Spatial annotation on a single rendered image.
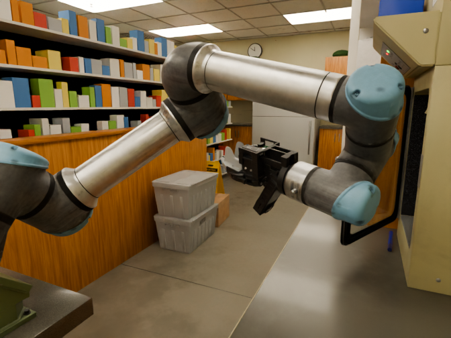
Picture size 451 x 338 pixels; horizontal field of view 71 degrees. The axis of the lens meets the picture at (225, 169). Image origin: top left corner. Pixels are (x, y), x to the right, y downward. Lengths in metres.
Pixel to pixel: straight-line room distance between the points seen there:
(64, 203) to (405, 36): 0.78
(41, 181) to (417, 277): 0.82
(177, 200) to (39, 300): 2.16
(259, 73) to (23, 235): 1.96
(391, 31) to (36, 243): 2.17
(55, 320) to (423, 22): 0.90
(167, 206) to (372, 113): 2.59
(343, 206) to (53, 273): 2.18
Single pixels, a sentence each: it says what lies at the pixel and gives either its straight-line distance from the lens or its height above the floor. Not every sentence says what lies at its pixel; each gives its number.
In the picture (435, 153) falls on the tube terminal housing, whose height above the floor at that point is 1.24.
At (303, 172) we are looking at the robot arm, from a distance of 0.58.
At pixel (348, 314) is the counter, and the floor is 0.94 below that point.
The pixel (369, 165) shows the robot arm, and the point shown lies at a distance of 0.58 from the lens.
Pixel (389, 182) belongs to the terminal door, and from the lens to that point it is 1.01.
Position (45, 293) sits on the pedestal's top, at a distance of 0.82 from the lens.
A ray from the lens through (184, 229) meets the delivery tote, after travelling 2.90.
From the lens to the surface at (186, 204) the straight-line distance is 2.82.
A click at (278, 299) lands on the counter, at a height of 0.94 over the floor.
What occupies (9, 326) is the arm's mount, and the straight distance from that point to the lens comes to 0.73.
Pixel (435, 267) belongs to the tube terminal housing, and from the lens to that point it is 0.83.
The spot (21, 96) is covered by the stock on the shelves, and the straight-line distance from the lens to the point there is 2.82.
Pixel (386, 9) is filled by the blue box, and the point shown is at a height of 1.57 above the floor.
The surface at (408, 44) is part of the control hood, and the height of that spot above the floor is 1.45.
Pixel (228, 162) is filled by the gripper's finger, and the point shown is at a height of 1.21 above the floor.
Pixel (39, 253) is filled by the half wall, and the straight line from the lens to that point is 2.39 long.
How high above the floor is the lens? 1.33
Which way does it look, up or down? 11 degrees down
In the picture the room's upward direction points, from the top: straight up
